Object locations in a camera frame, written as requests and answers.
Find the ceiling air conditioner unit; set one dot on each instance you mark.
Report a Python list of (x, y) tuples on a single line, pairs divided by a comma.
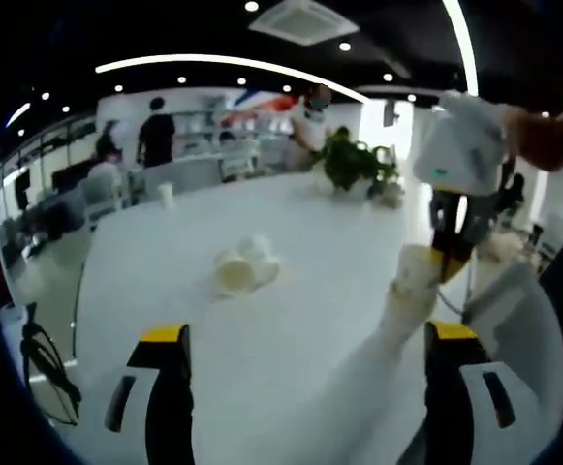
[(303, 21)]

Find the grey mesh office chair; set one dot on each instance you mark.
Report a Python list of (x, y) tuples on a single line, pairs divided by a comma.
[(518, 310)]

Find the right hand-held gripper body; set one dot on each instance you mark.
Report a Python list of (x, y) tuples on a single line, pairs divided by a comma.
[(460, 150)]

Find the pile of paper cups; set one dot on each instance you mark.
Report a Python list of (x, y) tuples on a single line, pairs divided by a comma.
[(235, 276)]

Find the green potted plant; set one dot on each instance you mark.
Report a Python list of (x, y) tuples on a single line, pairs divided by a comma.
[(349, 160)]

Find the black screen on stand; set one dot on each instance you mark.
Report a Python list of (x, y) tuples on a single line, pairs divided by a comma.
[(22, 189)]

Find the white table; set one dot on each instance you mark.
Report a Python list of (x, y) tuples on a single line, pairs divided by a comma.
[(310, 232)]

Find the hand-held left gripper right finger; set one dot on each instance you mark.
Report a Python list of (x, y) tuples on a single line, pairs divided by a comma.
[(448, 397)]

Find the small beige table ornament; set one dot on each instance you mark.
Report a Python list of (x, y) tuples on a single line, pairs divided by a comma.
[(390, 198)]

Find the red blue wall graphic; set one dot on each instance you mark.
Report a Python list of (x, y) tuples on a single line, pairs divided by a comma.
[(266, 102)]

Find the straight ceiling light strip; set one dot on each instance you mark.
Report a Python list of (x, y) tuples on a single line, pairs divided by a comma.
[(465, 43)]

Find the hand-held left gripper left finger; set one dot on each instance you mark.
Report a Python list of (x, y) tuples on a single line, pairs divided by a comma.
[(165, 387)]

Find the curved ceiling light strip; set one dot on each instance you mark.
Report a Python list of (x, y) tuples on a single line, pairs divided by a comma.
[(213, 59)]

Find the tall white paper cup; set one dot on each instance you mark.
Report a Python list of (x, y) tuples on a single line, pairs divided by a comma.
[(166, 196)]

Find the stack of nested paper cups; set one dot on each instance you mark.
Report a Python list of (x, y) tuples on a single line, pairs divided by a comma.
[(412, 271)]

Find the wall-mounted dark screen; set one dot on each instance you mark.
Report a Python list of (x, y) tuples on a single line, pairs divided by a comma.
[(390, 111)]

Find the white display shelving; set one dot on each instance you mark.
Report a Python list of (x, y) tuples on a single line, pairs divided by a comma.
[(198, 135)]

